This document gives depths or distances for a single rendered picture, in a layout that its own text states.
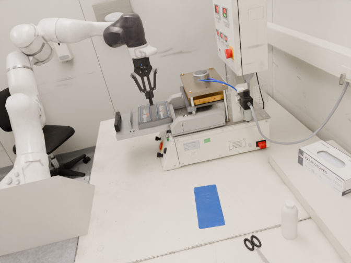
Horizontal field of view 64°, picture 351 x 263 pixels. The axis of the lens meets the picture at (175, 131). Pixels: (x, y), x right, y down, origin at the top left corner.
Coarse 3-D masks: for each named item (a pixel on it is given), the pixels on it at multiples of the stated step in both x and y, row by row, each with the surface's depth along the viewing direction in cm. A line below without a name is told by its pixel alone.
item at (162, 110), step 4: (156, 104) 146; (160, 104) 145; (164, 104) 144; (156, 108) 142; (160, 108) 141; (164, 108) 140; (160, 112) 137; (164, 112) 136; (160, 116) 133; (164, 116) 132
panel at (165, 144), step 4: (160, 132) 161; (164, 132) 150; (160, 136) 159; (168, 136) 138; (160, 140) 157; (164, 140) 146; (164, 144) 145; (168, 144) 135; (168, 148) 134; (160, 152) 151; (164, 156) 140; (164, 160) 138
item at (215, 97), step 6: (186, 96) 138; (198, 96) 132; (204, 96) 130; (210, 96) 129; (216, 96) 129; (222, 96) 129; (198, 102) 129; (204, 102) 130; (210, 102) 130; (216, 102) 130
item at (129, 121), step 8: (128, 112) 142; (136, 112) 150; (120, 120) 145; (128, 120) 134; (136, 120) 142; (120, 128) 137; (128, 128) 136; (136, 128) 134; (144, 128) 133; (152, 128) 132; (160, 128) 133; (168, 128) 133; (120, 136) 132; (128, 136) 133; (136, 136) 133
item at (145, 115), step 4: (148, 104) 147; (140, 108) 145; (144, 108) 144; (148, 108) 143; (140, 112) 141; (144, 112) 140; (148, 112) 139; (140, 116) 137; (144, 116) 136; (148, 116) 135; (140, 120) 133; (144, 120) 133
